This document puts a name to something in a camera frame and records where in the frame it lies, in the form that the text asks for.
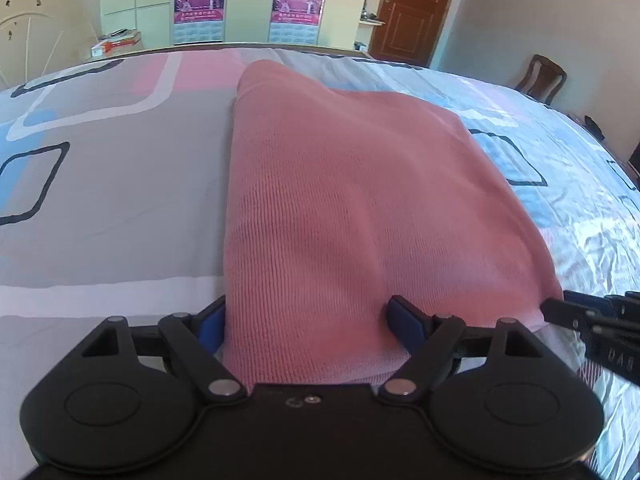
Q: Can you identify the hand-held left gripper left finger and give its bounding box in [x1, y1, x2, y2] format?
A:
[80, 295, 249, 404]

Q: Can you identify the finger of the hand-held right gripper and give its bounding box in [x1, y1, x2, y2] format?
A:
[540, 297, 607, 334]
[562, 289, 640, 312]

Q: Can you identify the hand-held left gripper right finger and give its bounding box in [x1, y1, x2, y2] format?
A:
[377, 295, 544, 406]

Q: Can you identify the pink knit garment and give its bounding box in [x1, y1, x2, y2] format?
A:
[222, 59, 564, 387]

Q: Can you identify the grey patterned bedsheet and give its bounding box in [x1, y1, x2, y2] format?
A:
[0, 46, 640, 480]

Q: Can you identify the wooden chair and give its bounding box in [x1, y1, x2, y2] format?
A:
[515, 54, 569, 107]

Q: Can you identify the red and white box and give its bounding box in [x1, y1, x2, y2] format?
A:
[90, 29, 142, 59]

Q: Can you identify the brown wooden door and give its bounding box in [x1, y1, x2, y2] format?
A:
[369, 0, 464, 69]

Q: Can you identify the cream wardrobe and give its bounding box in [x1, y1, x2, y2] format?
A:
[99, 0, 375, 52]

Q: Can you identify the cream rounded headboard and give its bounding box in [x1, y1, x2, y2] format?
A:
[0, 0, 102, 92]

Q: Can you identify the cream wall shelf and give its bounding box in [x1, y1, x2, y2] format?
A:
[356, 0, 396, 55]

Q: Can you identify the purple wall poster with calendar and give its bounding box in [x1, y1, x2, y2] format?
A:
[173, 0, 227, 44]
[269, 0, 327, 44]

